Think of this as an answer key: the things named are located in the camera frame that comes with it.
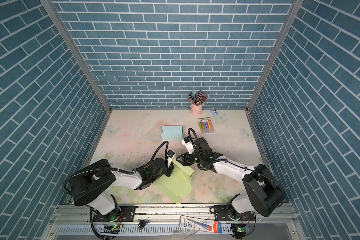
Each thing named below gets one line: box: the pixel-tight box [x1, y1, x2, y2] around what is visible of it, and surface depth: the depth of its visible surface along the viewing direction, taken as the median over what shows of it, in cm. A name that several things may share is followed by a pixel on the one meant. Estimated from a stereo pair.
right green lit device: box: [231, 223, 247, 239], surface depth 72 cm
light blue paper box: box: [161, 125, 184, 141], surface depth 106 cm
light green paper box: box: [154, 156, 195, 204], surface depth 83 cm
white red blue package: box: [179, 215, 223, 234], surface depth 72 cm
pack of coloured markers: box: [197, 117, 215, 134], surface depth 114 cm
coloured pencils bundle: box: [188, 90, 208, 106], surface depth 114 cm
